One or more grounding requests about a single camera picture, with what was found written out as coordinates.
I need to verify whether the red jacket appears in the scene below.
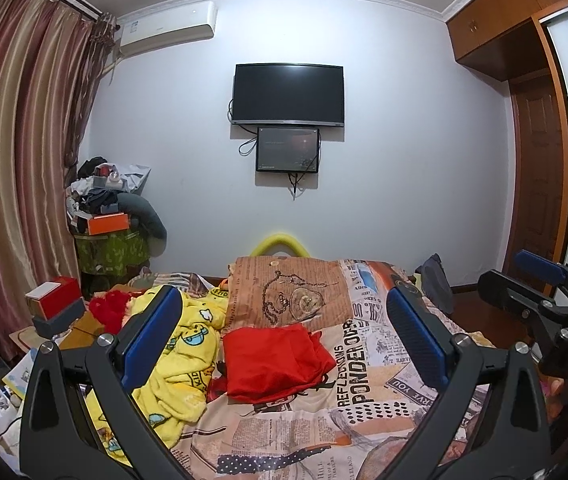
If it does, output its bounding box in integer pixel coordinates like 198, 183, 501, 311
223, 324, 336, 404

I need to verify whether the dark blue clothing on chair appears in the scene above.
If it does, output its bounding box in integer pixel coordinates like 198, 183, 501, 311
415, 254, 454, 315

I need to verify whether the pile of clothes on table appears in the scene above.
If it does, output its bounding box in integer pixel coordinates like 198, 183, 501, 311
65, 156, 151, 234

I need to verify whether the wooden door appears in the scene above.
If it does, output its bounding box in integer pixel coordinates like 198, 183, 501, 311
503, 70, 564, 292

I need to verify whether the yellow cartoon blanket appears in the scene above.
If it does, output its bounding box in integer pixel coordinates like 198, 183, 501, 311
83, 278, 230, 470

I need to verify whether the red plush toy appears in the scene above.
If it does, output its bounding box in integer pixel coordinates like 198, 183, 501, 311
89, 290, 133, 335

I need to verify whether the red white box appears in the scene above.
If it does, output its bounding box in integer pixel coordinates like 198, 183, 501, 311
26, 276, 81, 320

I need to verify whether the printed newspaper pattern blanket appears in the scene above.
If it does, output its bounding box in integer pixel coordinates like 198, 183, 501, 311
128, 254, 500, 480

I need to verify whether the yellow foam headboard guard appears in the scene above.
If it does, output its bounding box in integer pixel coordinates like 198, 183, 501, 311
250, 233, 310, 258

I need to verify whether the orange box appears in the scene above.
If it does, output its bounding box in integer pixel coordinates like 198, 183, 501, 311
88, 212, 130, 236

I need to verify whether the grey neck pillow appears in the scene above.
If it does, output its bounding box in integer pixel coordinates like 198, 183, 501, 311
117, 193, 168, 240

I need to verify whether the wooden overhead cabinet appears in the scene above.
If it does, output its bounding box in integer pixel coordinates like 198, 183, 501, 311
448, 0, 568, 81

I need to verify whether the striped red gold curtain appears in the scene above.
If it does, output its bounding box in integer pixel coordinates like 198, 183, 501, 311
0, 0, 116, 359

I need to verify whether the white air conditioner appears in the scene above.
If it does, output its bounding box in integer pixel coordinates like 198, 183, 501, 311
119, 1, 218, 58

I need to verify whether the large wall television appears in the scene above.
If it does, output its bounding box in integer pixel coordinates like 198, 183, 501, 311
231, 63, 345, 127

